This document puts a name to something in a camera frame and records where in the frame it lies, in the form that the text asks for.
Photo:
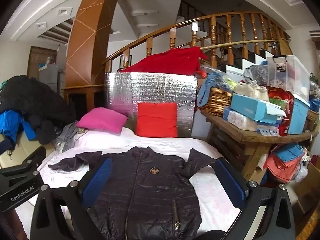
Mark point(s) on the brown woven door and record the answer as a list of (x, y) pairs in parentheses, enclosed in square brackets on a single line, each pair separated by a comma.
[(36, 57)]

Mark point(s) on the beige cloth bundle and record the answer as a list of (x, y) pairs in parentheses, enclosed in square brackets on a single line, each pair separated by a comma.
[(250, 91)]

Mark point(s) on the wooden table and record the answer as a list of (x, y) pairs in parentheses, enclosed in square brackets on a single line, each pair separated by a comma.
[(240, 137)]

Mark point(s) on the stack of red cloths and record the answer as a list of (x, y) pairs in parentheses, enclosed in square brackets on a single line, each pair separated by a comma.
[(277, 166)]

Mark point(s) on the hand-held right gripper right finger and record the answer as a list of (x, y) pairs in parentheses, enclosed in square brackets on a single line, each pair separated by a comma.
[(231, 183)]

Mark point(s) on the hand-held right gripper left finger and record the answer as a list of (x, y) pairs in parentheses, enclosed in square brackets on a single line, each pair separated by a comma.
[(98, 181)]

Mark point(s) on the silver foil insulation board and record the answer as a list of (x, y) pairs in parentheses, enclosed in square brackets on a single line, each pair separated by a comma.
[(150, 87)]

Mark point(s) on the dark quilted jacket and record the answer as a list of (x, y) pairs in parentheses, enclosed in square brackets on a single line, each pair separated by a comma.
[(150, 192)]

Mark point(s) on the white blue tissue pack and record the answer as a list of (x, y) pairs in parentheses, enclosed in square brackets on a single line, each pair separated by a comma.
[(237, 120)]

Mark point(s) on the red pillow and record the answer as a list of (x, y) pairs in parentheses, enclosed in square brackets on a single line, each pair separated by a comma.
[(157, 120)]

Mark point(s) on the brown wooden column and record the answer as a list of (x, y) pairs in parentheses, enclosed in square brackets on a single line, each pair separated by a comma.
[(90, 30)]

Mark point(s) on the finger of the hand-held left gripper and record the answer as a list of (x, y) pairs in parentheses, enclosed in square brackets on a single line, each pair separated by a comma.
[(36, 156)]

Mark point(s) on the dark plastic bag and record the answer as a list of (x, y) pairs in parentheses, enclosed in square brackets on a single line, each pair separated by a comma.
[(257, 73)]

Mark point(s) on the red cloth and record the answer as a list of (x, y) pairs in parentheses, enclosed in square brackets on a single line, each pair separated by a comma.
[(170, 62)]

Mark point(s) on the clear plastic storage box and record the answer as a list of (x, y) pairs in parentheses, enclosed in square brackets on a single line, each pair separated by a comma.
[(290, 75)]

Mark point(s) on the folded blue cloth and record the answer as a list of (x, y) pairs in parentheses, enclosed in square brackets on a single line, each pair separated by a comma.
[(290, 152)]

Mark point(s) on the light blue cardboard box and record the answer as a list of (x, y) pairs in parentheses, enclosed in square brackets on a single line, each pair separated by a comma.
[(252, 110)]

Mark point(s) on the pile of dark clothes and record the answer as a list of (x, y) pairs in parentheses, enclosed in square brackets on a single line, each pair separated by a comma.
[(32, 102)]

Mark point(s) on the red bag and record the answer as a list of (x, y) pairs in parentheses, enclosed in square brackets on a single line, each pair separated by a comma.
[(283, 97)]

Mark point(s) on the blue plastic bin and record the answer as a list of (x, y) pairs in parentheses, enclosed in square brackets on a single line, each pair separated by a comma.
[(298, 116)]

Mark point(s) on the wooden stair railing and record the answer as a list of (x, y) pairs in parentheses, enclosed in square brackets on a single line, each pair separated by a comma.
[(172, 40)]

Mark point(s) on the wicker basket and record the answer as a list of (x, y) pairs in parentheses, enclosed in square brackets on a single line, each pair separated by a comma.
[(216, 100)]

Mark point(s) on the pink pillow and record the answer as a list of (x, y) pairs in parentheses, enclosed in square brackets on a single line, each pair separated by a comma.
[(100, 120)]

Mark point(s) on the bright blue jacket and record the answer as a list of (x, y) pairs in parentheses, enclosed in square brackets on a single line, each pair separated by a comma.
[(12, 123)]

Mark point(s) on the brown cardboard box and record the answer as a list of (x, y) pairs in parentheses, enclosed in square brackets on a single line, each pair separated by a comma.
[(306, 190)]

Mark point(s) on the grey cabinet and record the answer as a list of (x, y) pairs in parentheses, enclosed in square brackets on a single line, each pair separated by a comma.
[(50, 76)]

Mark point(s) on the grey garment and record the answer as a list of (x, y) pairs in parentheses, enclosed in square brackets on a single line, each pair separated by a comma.
[(68, 135)]

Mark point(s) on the staircase with dark treads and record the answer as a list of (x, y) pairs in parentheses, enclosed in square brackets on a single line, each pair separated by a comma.
[(240, 63)]

